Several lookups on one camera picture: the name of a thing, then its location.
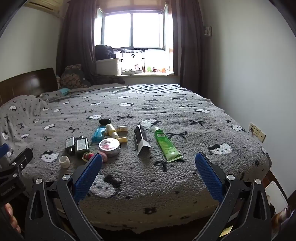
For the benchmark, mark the blue packet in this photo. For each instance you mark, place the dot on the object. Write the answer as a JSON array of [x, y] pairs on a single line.
[[99, 135]]

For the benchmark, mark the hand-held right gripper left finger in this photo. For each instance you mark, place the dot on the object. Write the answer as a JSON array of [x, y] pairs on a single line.
[[89, 176]]

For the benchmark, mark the patterned brown cushion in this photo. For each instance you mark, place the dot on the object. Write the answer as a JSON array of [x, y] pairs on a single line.
[[74, 77]]

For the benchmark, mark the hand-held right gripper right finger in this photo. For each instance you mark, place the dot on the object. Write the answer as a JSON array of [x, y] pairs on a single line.
[[208, 177]]

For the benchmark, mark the dark clothes pile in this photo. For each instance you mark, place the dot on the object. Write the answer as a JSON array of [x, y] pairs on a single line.
[[104, 52]]

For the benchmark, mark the dark wooden headboard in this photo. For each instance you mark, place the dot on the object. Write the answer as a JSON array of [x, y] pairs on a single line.
[[23, 85]]

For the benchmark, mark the teal flat item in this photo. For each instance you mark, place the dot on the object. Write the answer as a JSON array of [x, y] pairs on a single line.
[[64, 92]]

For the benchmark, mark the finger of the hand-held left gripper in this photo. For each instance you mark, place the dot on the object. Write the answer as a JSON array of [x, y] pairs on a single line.
[[22, 158], [3, 150]]

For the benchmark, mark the small yellow white box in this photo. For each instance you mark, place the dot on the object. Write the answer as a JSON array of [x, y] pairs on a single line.
[[121, 128]]

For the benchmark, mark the black and white tube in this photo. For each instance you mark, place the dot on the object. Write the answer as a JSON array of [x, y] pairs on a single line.
[[141, 139]]

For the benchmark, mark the window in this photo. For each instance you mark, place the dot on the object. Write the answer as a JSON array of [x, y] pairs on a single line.
[[133, 30]]

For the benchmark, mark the small white cup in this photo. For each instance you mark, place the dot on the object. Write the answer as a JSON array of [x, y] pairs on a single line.
[[64, 161]]

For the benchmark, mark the white storage box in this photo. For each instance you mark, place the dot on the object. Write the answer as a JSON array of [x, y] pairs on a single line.
[[107, 67]]

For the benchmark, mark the yellow tube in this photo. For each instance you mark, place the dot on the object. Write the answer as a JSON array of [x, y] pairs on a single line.
[[122, 139]]

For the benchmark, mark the beige wall socket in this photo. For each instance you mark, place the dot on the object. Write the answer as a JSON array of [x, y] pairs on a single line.
[[257, 131], [262, 136], [252, 127]]

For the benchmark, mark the wall air conditioner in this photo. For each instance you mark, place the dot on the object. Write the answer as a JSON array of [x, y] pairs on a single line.
[[44, 7]]

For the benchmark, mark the grey printed blanket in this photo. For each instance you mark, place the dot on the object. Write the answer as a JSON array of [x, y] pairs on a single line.
[[161, 185]]

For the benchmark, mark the dark brown curtain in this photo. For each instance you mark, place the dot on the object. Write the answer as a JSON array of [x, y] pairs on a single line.
[[76, 39], [192, 46]]

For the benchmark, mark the small black bottle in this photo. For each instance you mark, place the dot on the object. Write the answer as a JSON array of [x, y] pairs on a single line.
[[104, 121]]

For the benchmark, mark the cream yellow bottle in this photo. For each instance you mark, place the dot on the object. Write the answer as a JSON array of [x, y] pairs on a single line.
[[112, 131]]

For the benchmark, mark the pink round item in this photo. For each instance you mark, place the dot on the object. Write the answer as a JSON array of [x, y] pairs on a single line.
[[104, 157]]

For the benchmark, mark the person's left hand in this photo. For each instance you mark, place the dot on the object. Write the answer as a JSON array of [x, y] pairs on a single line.
[[10, 215]]

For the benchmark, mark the row of small figurines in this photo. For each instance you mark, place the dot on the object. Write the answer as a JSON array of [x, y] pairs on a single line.
[[150, 69]]

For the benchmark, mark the dark green labelled bottle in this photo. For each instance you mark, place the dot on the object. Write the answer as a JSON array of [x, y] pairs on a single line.
[[82, 145]]

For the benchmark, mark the wall switch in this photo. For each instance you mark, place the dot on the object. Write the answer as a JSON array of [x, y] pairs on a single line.
[[208, 30]]

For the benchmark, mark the round metal tin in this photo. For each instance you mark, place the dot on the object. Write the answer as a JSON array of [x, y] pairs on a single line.
[[109, 147]]

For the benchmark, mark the green tube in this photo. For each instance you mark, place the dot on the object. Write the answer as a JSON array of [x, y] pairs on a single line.
[[167, 144]]

